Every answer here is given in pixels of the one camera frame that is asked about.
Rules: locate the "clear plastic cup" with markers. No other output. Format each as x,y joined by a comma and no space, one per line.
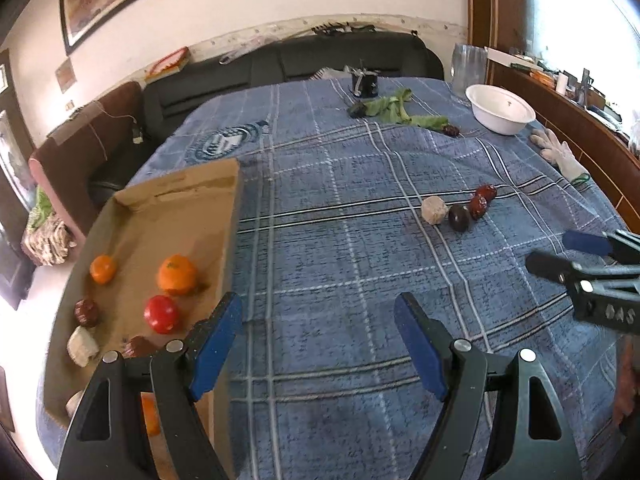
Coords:
467,67

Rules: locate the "small wall sticker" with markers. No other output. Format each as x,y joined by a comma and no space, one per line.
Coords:
65,75

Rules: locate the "white porous chunk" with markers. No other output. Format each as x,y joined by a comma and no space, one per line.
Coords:
433,210
82,346

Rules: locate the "large wrinkled red date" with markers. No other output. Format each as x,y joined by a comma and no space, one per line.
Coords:
140,346

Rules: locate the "white work glove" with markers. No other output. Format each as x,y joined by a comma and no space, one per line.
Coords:
540,137

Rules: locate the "white flat box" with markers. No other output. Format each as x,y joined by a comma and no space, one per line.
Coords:
505,56

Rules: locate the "white bowl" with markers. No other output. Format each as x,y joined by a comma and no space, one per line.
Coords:
500,110

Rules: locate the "cardboard box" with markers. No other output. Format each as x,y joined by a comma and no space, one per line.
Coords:
165,220

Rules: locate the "white charger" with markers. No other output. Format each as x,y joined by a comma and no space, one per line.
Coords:
136,132

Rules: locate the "large orange mandarin with stem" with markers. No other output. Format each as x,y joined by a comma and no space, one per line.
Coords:
176,274

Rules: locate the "person's right forearm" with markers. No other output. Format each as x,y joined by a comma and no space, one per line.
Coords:
629,385

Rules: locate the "wooden side cabinet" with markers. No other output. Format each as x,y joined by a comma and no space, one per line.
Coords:
575,120

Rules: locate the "small white chunk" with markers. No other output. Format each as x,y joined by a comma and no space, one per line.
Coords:
75,402

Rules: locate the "brown armchair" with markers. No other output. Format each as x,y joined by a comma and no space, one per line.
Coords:
75,150

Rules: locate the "red book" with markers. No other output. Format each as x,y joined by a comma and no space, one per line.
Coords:
167,62

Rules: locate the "green white fabric bundle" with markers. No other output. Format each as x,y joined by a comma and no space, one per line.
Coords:
45,230

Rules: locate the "black sofa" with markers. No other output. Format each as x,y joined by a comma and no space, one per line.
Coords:
300,62

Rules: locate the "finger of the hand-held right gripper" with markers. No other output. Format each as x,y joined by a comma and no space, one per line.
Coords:
585,242
550,265

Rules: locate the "red tomato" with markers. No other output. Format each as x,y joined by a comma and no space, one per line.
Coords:
161,314

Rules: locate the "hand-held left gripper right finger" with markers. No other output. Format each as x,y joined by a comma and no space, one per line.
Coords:
420,350

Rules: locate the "dark purple plum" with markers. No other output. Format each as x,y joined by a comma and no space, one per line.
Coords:
459,217

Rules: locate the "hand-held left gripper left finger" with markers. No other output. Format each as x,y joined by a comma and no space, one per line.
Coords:
215,350

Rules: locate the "white glove with green cuff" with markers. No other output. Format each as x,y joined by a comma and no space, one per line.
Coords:
567,160

